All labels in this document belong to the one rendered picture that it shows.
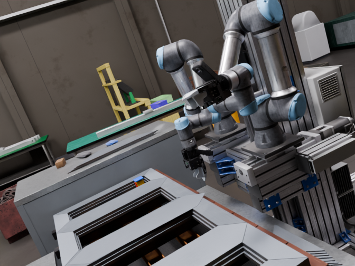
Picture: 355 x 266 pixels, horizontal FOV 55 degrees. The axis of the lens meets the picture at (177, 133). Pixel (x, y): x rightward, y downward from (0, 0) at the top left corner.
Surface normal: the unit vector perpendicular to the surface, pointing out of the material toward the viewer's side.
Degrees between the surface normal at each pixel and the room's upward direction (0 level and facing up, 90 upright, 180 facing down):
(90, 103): 90
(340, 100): 90
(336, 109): 90
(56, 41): 90
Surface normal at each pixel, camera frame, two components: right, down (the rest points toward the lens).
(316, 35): 0.36, 0.11
